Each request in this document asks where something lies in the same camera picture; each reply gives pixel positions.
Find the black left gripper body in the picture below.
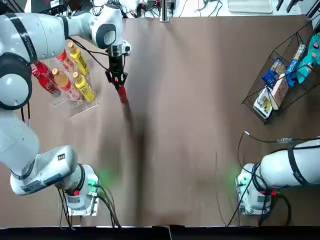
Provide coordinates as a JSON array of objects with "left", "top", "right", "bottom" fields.
[{"left": 109, "top": 55, "right": 125, "bottom": 75}]

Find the red cola bottle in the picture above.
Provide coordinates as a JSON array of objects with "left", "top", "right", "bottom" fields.
[
  {"left": 115, "top": 83, "right": 129, "bottom": 105},
  {"left": 31, "top": 69, "right": 62, "bottom": 97},
  {"left": 32, "top": 61, "right": 55, "bottom": 81}
]

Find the clear acrylic bottle shelf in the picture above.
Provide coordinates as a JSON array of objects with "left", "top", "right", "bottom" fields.
[{"left": 44, "top": 51, "right": 100, "bottom": 118}]

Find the tea bottle yellow label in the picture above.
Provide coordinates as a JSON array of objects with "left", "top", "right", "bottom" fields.
[
  {"left": 72, "top": 71, "right": 96, "bottom": 102},
  {"left": 67, "top": 42, "right": 91, "bottom": 76}
]

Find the orange tea bottle red label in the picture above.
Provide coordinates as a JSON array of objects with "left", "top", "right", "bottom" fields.
[
  {"left": 51, "top": 68, "right": 81, "bottom": 101},
  {"left": 56, "top": 48, "right": 76, "bottom": 72}
]

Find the black computer box red logo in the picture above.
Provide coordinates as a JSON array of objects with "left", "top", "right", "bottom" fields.
[{"left": 31, "top": 0, "right": 70, "bottom": 15}]

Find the yellow and white snack packet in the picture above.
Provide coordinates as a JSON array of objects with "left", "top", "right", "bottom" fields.
[{"left": 252, "top": 86, "right": 274, "bottom": 120}]

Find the white plastic tray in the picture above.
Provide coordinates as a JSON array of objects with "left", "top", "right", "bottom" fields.
[{"left": 227, "top": 0, "right": 273, "bottom": 14}]

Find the blue cracker bag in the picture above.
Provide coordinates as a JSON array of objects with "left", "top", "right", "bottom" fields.
[{"left": 262, "top": 57, "right": 287, "bottom": 87}]

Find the red and white snack box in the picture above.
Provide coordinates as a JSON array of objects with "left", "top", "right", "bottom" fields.
[{"left": 270, "top": 73, "right": 290, "bottom": 111}]

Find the long blue cookie packet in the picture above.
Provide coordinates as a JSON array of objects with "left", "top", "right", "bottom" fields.
[{"left": 285, "top": 42, "right": 308, "bottom": 88}]

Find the aluminium profile post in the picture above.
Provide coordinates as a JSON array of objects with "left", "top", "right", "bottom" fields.
[{"left": 159, "top": 0, "right": 171, "bottom": 23}]

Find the black wire basket shelf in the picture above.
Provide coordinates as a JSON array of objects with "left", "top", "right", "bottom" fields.
[{"left": 241, "top": 19, "right": 320, "bottom": 125}]

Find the black base cable bundle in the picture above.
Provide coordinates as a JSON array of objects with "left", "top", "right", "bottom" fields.
[{"left": 93, "top": 183, "right": 123, "bottom": 229}]

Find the black cable with silver plug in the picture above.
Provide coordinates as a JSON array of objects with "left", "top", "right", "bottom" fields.
[{"left": 236, "top": 130, "right": 301, "bottom": 171}]

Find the black base cable loop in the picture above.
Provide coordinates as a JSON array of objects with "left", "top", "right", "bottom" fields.
[{"left": 258, "top": 192, "right": 293, "bottom": 227}]

